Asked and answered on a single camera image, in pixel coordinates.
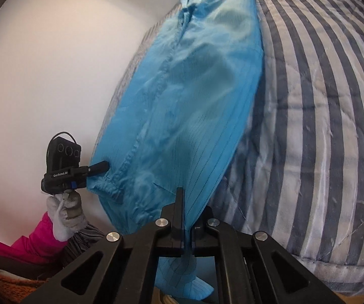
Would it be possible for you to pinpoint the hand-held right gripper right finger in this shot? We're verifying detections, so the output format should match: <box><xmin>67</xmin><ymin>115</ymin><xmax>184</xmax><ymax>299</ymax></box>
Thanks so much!
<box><xmin>191</xmin><ymin>207</ymin><xmax>347</xmax><ymax>304</ymax></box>

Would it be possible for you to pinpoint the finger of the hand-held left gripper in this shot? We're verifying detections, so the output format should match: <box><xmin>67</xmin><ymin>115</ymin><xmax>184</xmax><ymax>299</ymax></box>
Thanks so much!
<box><xmin>85</xmin><ymin>161</ymin><xmax>109</xmax><ymax>177</ymax></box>

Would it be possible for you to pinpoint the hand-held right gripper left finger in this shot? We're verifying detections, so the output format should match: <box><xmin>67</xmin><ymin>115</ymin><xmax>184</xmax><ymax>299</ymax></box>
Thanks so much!
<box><xmin>19</xmin><ymin>187</ymin><xmax>185</xmax><ymax>304</ymax></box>

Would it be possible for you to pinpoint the light blue work garment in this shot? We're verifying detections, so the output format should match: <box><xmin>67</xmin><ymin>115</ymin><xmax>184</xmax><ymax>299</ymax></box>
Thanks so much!
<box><xmin>87</xmin><ymin>0</ymin><xmax>265</xmax><ymax>301</ymax></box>

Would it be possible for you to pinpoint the person's left hand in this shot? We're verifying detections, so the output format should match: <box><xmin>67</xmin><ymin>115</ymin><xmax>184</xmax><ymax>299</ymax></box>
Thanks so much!
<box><xmin>46</xmin><ymin>189</ymin><xmax>87</xmax><ymax>242</ymax></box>

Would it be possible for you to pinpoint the blue white striped quilt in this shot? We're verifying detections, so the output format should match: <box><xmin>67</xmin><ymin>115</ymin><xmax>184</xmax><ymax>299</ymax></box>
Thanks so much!
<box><xmin>92</xmin><ymin>0</ymin><xmax>364</xmax><ymax>295</ymax></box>

